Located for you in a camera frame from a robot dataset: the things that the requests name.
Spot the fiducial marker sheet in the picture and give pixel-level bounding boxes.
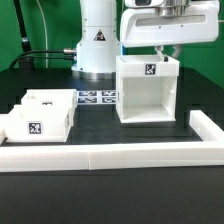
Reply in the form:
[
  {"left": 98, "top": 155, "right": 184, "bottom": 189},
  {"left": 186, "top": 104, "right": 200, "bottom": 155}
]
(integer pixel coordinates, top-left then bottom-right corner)
[{"left": 77, "top": 90, "right": 116, "bottom": 105}]

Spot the black cable with connector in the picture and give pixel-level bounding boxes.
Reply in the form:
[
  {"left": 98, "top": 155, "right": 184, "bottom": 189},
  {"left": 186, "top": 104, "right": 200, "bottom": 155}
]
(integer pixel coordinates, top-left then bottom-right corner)
[{"left": 8, "top": 48, "right": 78, "bottom": 70}]

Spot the white fence wall frame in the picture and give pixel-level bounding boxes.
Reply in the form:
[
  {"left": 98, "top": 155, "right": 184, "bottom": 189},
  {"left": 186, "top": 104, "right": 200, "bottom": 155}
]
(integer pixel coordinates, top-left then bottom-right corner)
[{"left": 0, "top": 110, "right": 224, "bottom": 172}]

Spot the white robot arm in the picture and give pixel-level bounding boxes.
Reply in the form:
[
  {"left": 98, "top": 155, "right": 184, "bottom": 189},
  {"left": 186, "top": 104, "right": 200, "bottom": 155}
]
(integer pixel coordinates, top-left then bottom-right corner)
[{"left": 72, "top": 0, "right": 221, "bottom": 80}]

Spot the white drawer box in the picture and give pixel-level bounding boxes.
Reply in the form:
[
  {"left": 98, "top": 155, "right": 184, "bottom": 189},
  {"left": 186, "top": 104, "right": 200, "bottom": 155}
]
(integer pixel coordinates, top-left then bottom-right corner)
[
  {"left": 20, "top": 88, "right": 79, "bottom": 108},
  {"left": 5, "top": 105, "right": 72, "bottom": 142}
]

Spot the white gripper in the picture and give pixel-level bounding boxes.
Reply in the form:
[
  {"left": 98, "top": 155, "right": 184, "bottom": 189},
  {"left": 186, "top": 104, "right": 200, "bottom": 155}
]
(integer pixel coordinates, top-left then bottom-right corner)
[{"left": 120, "top": 0, "right": 220, "bottom": 62}]

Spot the white rear drawer box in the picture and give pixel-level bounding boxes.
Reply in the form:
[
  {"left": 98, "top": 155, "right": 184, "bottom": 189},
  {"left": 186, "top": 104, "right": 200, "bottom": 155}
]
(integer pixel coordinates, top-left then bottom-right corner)
[{"left": 20, "top": 88, "right": 79, "bottom": 108}]

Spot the white drawer cabinet housing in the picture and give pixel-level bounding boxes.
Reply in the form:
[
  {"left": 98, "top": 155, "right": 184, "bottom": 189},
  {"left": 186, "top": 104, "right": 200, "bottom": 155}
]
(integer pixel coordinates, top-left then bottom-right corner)
[{"left": 116, "top": 55, "right": 179, "bottom": 123}]

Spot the black pole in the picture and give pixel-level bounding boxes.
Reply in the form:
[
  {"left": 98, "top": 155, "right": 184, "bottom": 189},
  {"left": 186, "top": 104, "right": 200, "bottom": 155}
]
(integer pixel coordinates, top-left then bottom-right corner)
[{"left": 13, "top": 0, "right": 31, "bottom": 52}]

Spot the white front drawer box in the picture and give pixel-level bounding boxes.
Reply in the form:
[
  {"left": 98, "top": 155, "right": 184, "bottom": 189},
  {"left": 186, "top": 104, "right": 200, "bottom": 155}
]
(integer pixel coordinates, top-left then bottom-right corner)
[{"left": 5, "top": 105, "right": 72, "bottom": 142}]

